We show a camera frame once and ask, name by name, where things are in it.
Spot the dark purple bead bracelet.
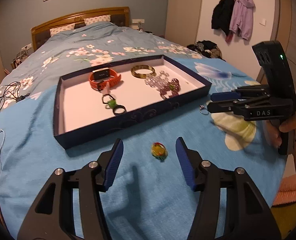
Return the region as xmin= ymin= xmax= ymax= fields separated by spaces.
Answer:
xmin=158 ymin=78 xmax=181 ymax=99

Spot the beige wardrobe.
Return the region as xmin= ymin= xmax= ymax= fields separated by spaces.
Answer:
xmin=164 ymin=0 xmax=201 ymax=45

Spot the grey-blue blossom duvet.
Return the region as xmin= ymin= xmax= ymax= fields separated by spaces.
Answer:
xmin=0 ymin=21 xmax=210 ymax=120

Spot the black charger cable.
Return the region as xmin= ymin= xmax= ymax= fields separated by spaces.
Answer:
xmin=0 ymin=81 xmax=30 ymax=117

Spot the black jacket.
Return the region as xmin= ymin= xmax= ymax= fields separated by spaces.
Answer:
xmin=211 ymin=0 xmax=235 ymax=37

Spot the bedside table clutter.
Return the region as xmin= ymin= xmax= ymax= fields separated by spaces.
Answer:
xmin=10 ymin=49 xmax=28 ymax=69

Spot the white patterned pillow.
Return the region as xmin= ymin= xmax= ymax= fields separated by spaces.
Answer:
xmin=49 ymin=23 xmax=76 ymax=37
xmin=84 ymin=15 xmax=111 ymax=25

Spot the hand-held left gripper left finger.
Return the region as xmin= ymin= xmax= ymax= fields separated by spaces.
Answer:
xmin=17 ymin=138 xmax=124 ymax=240

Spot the yellow cloth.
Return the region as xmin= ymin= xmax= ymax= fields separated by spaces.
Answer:
xmin=271 ymin=202 xmax=296 ymax=240

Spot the yellow green glass ring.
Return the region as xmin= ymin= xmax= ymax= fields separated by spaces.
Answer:
xmin=151 ymin=142 xmax=168 ymax=161

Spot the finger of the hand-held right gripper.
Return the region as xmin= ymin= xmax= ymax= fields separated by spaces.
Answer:
xmin=207 ymin=97 xmax=274 ymax=114
xmin=210 ymin=85 xmax=272 ymax=101

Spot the orange smartwatch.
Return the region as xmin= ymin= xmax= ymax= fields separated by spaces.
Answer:
xmin=88 ymin=68 xmax=121 ymax=90

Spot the clear crystal bead bracelet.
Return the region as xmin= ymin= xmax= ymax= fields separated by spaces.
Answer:
xmin=144 ymin=71 xmax=171 ymax=88

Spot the wooden door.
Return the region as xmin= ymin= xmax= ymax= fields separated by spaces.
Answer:
xmin=257 ymin=0 xmax=296 ymax=85

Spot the pile of dark clothes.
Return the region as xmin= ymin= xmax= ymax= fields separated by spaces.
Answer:
xmin=187 ymin=39 xmax=226 ymax=60

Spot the blue floral blanket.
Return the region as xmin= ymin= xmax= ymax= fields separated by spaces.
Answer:
xmin=0 ymin=57 xmax=287 ymax=240

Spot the green bead black ring keychain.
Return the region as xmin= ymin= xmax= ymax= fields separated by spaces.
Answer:
xmin=101 ymin=94 xmax=126 ymax=116

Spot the dark blue cardboard tray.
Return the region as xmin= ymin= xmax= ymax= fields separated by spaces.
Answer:
xmin=53 ymin=54 xmax=213 ymax=151

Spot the wooden headboard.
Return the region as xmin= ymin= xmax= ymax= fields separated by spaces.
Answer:
xmin=31 ymin=7 xmax=130 ymax=50

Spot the amber green bangle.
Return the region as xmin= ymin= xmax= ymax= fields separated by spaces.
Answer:
xmin=131 ymin=65 xmax=156 ymax=78

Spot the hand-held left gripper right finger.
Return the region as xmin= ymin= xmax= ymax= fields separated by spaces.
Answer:
xmin=175 ymin=137 xmax=282 ymax=240

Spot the purple jacket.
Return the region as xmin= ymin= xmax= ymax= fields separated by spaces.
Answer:
xmin=229 ymin=0 xmax=254 ymax=41

